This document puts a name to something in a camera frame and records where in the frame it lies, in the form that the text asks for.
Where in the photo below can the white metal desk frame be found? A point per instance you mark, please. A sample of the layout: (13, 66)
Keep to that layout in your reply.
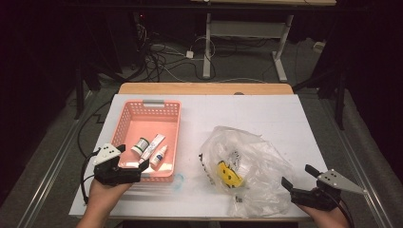
(247, 30)

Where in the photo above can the person's right hand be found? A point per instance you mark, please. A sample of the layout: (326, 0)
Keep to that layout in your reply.
(326, 218)

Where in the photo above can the wooden table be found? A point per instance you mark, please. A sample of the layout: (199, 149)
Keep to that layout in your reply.
(190, 88)

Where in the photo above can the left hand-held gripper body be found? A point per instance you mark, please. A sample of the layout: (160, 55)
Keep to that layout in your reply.
(111, 172)

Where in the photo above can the person's left hand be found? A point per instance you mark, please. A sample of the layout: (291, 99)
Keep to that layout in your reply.
(104, 194)

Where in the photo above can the white dropper bottle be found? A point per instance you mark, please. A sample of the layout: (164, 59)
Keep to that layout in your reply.
(159, 155)

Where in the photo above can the pink perforated plastic basket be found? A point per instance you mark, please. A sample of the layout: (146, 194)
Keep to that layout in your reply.
(142, 126)

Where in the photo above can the white power adapter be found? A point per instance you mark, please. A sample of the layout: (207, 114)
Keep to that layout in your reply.
(189, 54)

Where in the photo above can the white ointment tube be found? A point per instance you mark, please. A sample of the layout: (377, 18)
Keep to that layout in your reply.
(153, 145)

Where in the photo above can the clear plastic bag yellow face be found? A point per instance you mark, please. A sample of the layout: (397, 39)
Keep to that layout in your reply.
(263, 164)

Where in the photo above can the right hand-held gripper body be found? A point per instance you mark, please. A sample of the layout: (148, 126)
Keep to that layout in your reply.
(316, 198)

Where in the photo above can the white board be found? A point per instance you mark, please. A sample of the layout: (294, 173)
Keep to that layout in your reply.
(221, 110)

